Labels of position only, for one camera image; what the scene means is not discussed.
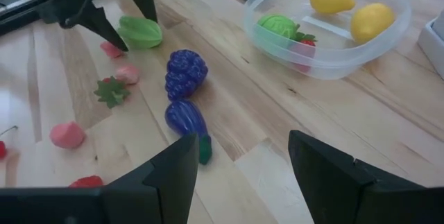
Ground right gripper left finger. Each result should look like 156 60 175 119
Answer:
0 132 201 224

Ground red toy strawberry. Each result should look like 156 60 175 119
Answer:
93 76 132 110
293 31 318 74
68 175 105 189

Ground green toy cabbage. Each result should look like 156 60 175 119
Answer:
257 13 300 40

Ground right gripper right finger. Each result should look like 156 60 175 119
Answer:
287 129 444 224

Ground black metal table frame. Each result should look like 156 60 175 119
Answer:
0 7 44 37

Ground purple toy grapes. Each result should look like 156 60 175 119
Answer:
164 49 210 101

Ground pink toy fruit piece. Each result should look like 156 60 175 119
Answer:
49 121 87 150
99 41 125 59
115 64 141 85

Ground red toy cherry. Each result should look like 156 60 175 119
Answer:
0 125 19 160

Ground purple toy eggplant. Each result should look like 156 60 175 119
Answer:
164 99 213 166

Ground green toy starfruit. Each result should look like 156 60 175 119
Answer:
117 15 164 50

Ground white hexagonal plant pot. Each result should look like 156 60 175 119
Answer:
417 8 444 80

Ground clear plastic tupperware container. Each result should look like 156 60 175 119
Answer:
241 0 414 80

